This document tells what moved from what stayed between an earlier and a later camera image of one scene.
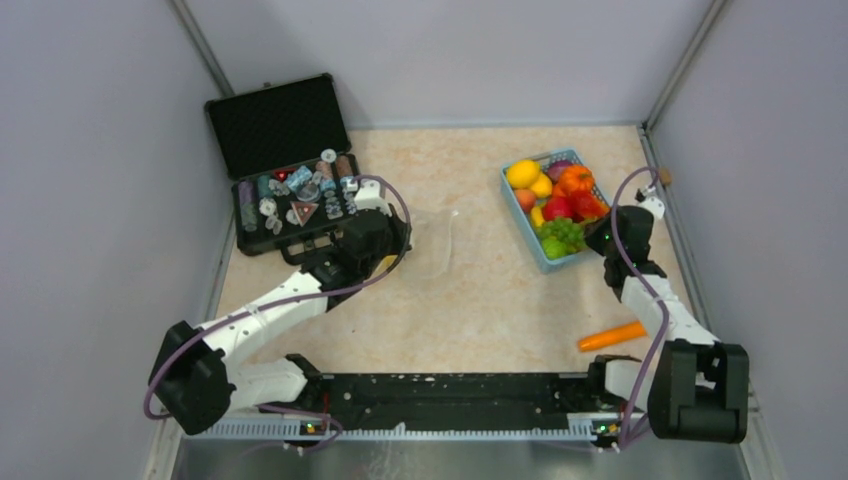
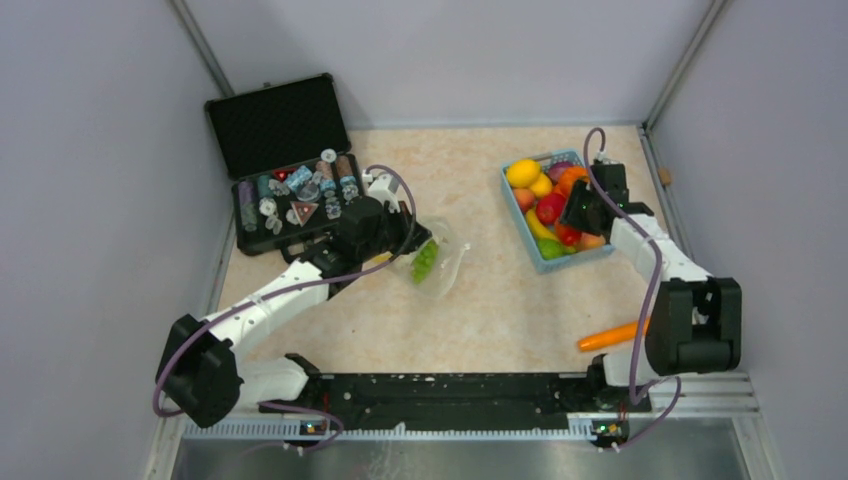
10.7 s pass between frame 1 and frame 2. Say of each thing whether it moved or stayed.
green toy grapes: moved
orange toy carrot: stayed
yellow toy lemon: stayed
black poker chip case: stayed
